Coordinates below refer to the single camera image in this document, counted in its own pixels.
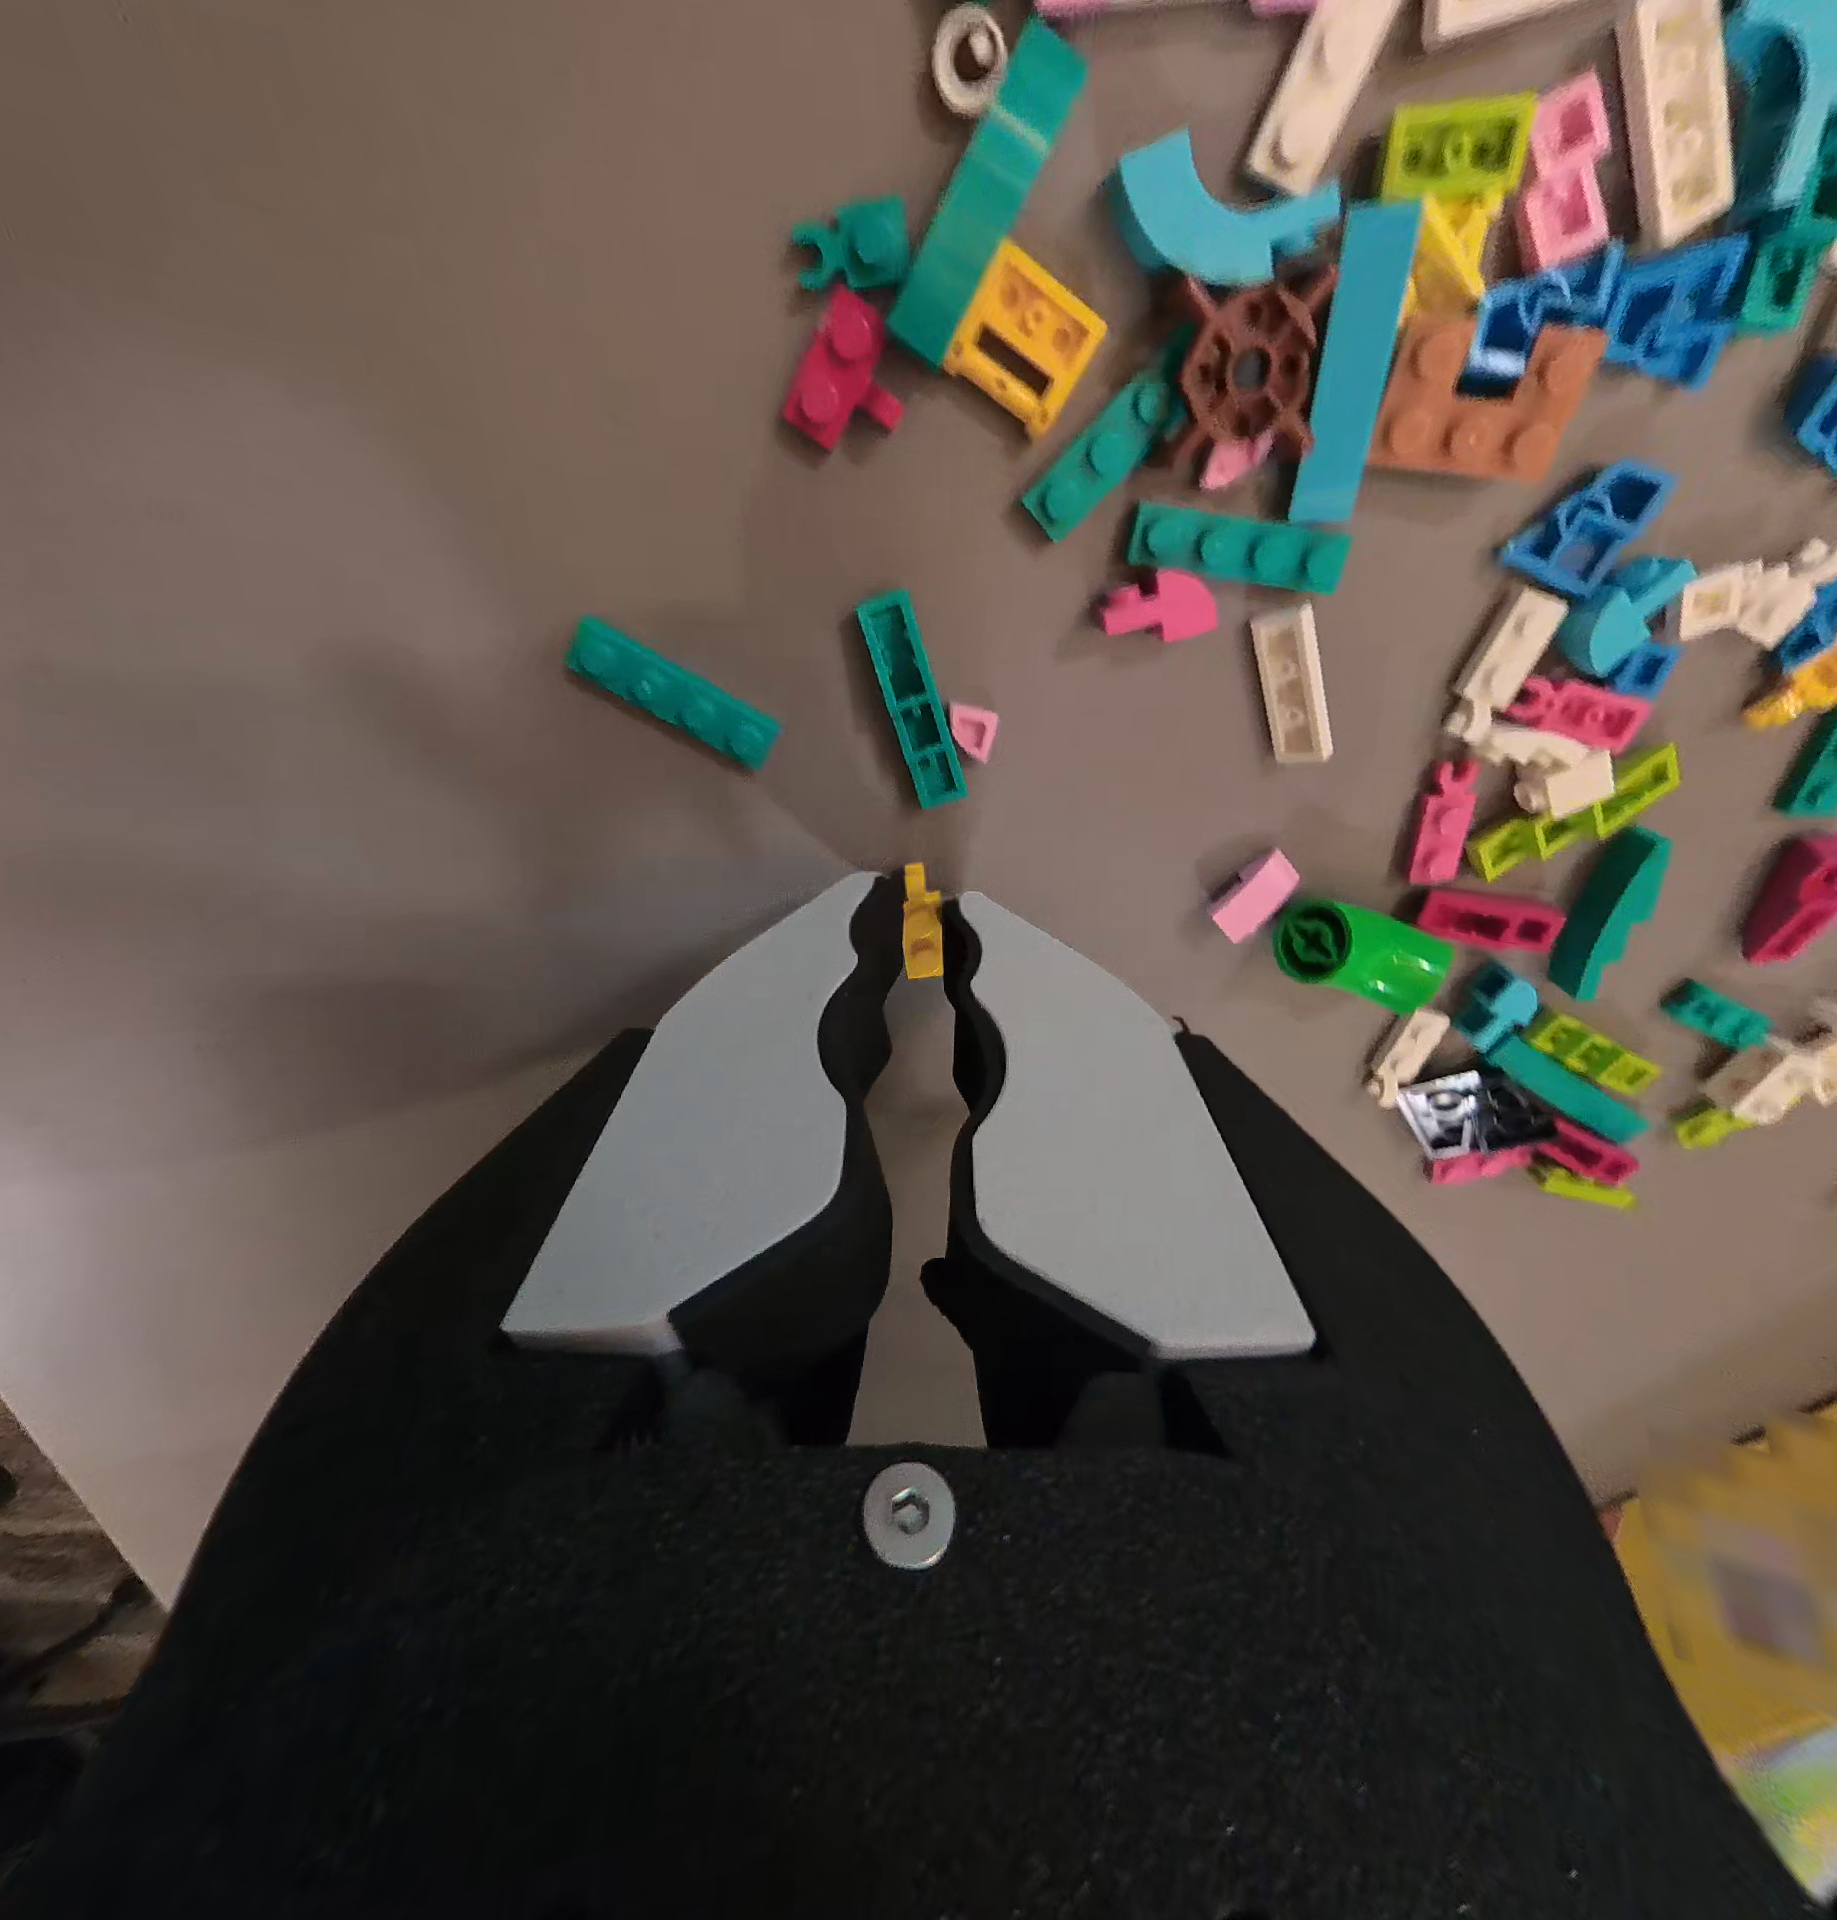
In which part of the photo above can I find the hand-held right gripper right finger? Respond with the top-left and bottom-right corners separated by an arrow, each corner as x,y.
920,892 -> 1318,1447

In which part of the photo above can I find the teal four-stud lego plate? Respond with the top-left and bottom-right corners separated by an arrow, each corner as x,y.
563,614 -> 781,773

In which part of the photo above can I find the teal upturned lego plate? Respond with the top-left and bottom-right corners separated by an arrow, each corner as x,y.
855,589 -> 968,812

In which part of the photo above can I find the pile of colourful lego bricks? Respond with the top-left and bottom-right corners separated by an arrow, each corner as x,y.
778,0 -> 1837,1215

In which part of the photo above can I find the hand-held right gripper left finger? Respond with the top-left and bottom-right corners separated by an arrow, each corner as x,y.
500,871 -> 901,1444

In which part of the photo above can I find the yellow slotted lego bracket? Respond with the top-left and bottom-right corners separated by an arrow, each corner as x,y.
940,240 -> 1111,438

